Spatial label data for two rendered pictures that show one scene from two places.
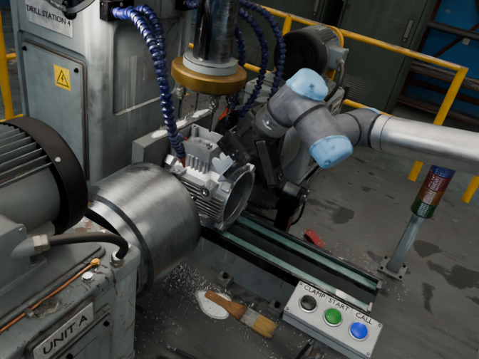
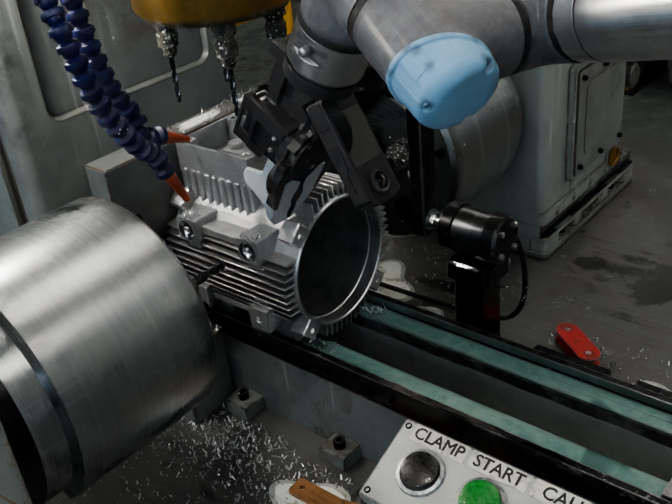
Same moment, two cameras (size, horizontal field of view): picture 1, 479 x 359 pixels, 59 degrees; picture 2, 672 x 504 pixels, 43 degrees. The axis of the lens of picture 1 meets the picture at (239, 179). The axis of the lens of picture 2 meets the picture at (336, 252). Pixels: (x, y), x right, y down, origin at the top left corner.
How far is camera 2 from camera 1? 34 cm
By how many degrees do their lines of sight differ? 16
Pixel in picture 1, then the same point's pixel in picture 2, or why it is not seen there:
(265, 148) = (326, 118)
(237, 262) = (357, 408)
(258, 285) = not seen: hidden behind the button
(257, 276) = not seen: hidden behind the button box
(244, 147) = (282, 127)
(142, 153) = (105, 187)
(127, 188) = (14, 249)
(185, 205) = (154, 274)
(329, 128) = (419, 21)
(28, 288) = not seen: outside the picture
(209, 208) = (267, 288)
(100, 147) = (37, 190)
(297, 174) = (535, 201)
